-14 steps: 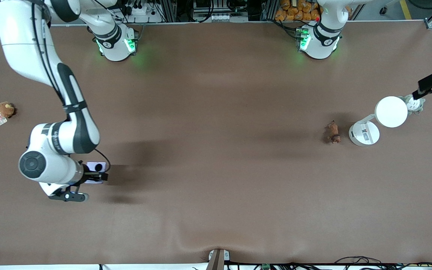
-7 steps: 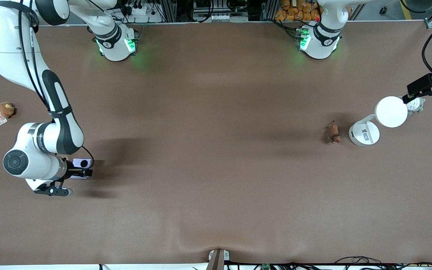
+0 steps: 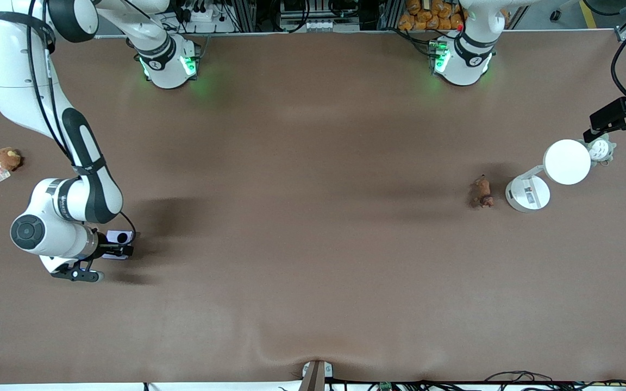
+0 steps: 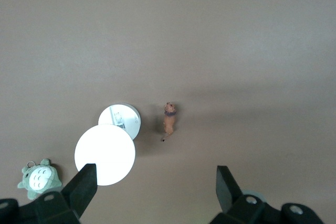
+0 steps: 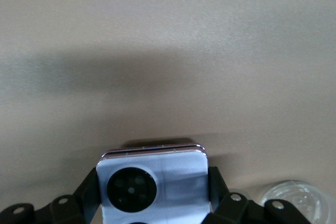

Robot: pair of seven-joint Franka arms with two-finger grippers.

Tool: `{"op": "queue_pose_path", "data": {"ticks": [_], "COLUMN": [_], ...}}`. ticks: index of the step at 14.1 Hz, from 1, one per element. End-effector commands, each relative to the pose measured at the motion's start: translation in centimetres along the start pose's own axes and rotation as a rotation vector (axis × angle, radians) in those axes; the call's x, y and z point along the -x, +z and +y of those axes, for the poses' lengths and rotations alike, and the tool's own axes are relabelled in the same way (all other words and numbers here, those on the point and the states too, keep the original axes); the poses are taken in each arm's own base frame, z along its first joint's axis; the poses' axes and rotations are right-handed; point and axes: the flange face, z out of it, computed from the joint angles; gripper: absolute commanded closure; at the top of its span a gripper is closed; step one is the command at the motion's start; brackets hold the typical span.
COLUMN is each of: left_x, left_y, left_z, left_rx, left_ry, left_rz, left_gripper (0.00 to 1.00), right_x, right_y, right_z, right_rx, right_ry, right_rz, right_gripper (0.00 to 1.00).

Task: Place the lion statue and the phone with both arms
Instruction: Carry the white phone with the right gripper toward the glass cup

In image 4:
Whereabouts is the brown lion statue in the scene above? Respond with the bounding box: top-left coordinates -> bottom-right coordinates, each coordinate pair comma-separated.
160,101 -> 177,143

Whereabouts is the white round desk lamp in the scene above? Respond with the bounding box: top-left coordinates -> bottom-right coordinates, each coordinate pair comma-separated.
74,102 -> 141,187

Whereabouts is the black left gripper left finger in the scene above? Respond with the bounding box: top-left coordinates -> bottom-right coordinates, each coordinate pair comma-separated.
33,163 -> 99,224

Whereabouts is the green grey Totoro plush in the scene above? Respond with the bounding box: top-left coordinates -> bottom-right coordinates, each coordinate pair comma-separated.
17,158 -> 63,200

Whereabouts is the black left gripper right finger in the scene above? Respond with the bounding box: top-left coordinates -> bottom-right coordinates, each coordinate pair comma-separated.
209,165 -> 283,224

